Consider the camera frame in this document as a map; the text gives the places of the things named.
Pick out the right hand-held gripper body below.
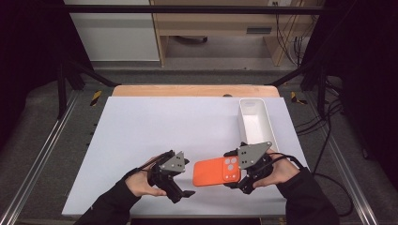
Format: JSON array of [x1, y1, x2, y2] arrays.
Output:
[[234, 141, 277, 196]]

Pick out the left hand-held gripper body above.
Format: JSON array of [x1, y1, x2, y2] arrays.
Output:
[[146, 149, 190, 204]]

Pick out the orange phone case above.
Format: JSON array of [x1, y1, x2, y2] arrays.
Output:
[[191, 156, 242, 188]]

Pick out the white plastic bin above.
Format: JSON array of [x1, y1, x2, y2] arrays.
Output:
[[237, 97, 280, 154]]

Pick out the person's left hand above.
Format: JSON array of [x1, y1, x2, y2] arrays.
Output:
[[125, 156, 168, 198]]

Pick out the person's right hand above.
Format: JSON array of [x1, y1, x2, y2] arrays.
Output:
[[253, 148, 300, 189]]

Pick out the yellow black tape strip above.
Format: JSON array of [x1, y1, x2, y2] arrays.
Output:
[[289, 91, 309, 106], [89, 90, 103, 107]]

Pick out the black metal stand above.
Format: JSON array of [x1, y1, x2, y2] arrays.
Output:
[[265, 58, 329, 120], [55, 58, 122, 120]]

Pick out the grey desk label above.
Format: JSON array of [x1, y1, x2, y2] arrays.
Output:
[[246, 27, 273, 35]]

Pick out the light wooden desk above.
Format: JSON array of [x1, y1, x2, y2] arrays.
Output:
[[149, 0, 327, 68]]

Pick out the black curtain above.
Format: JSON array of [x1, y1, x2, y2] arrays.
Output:
[[0, 0, 95, 151], [301, 0, 398, 191]]

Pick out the white cabinet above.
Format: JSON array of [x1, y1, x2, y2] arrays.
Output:
[[64, 0, 161, 63]]

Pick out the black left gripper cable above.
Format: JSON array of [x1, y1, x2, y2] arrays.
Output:
[[120, 153, 170, 183]]

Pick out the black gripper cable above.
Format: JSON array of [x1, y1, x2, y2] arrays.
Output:
[[266, 152, 355, 218], [120, 153, 170, 183]]

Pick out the black floor cables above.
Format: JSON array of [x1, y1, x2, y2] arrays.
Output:
[[295, 78, 345, 176]]

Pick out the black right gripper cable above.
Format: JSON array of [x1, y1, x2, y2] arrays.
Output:
[[266, 152, 355, 218]]

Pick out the aluminium rail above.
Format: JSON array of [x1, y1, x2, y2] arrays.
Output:
[[303, 93, 380, 225], [0, 90, 81, 225]]

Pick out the black hanging desk cables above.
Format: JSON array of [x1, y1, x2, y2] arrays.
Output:
[[273, 1, 315, 68]]

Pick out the black horizontal frame bar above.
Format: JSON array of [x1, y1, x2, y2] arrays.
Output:
[[64, 4, 327, 15]]

